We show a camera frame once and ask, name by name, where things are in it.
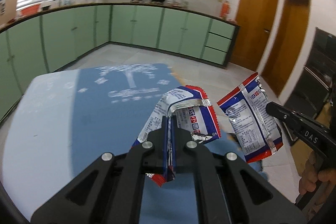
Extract green lower kitchen cabinets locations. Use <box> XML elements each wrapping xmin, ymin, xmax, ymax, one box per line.
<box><xmin>1</xmin><ymin>3</ymin><xmax>239</xmax><ymax>118</ymax></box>

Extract orange thermos flask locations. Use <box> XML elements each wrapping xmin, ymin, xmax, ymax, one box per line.
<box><xmin>220</xmin><ymin>1</ymin><xmax>231</xmax><ymax>19</ymax></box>

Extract blue red wrapper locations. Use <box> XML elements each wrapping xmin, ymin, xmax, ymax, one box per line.
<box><xmin>133</xmin><ymin>85</ymin><xmax>221</xmax><ymax>186</ymax></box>
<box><xmin>217</xmin><ymin>72</ymin><xmax>283</xmax><ymax>163</ymax></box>

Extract blue tablecloth mat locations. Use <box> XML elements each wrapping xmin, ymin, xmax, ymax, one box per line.
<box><xmin>2</xmin><ymin>63</ymin><xmax>268</xmax><ymax>224</ymax></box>

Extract person's right hand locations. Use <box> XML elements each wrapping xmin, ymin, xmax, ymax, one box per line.
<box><xmin>298</xmin><ymin>151</ymin><xmax>335</xmax><ymax>198</ymax></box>

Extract red wash basin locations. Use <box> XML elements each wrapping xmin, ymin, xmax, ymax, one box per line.
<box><xmin>21</xmin><ymin>3</ymin><xmax>41</xmax><ymax>16</ymax></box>

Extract wooden cutting board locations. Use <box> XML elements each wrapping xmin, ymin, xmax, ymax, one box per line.
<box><xmin>0</xmin><ymin>0</ymin><xmax>17</xmax><ymax>26</ymax></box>

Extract brown wooden door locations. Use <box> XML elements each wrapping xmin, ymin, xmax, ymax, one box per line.
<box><xmin>230</xmin><ymin>0</ymin><xmax>278</xmax><ymax>71</ymax></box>
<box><xmin>261</xmin><ymin>0</ymin><xmax>311</xmax><ymax>96</ymax></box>

